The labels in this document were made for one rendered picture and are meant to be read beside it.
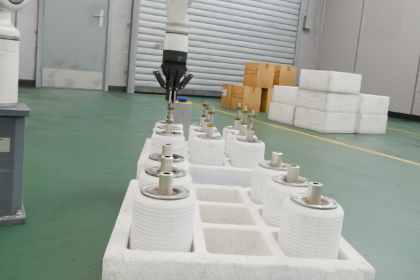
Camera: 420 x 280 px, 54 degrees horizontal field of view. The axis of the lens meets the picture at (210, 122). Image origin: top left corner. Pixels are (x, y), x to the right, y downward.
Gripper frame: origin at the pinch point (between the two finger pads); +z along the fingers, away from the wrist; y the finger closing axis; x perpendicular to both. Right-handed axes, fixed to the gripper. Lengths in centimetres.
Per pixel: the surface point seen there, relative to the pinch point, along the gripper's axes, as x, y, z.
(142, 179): -53, -24, 10
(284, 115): 208, 200, 28
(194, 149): -15.9, 2.4, 13.4
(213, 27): 496, 252, -78
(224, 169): -23.9, 8.2, 17.2
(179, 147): -15.4, -2.2, 13.0
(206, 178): -22.3, 3.9, 20.0
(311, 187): -71, -3, 7
